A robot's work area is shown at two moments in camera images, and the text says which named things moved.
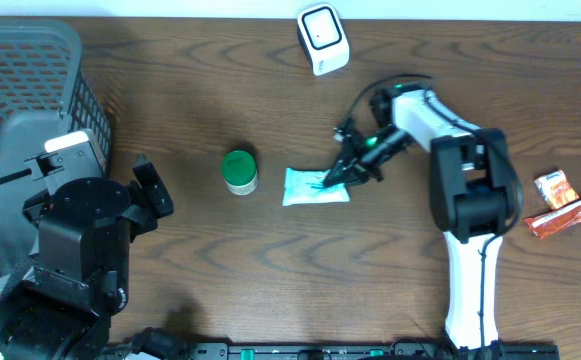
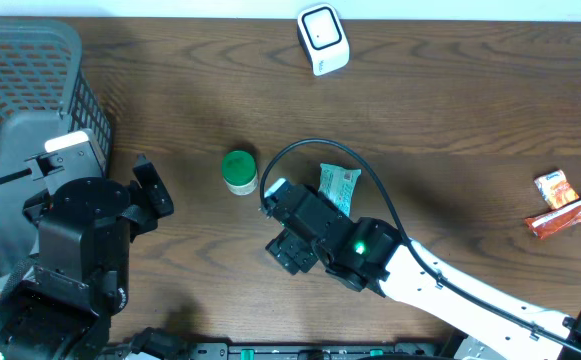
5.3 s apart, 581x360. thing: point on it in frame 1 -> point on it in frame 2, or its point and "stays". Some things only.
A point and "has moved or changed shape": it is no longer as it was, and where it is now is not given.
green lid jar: x=239 y=170 stays
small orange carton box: x=556 y=189 stays
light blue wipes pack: x=303 y=186 has moved or changed shape
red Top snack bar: x=543 y=224 stays
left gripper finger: x=153 y=187 stays
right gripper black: x=353 y=165 -> x=285 y=250
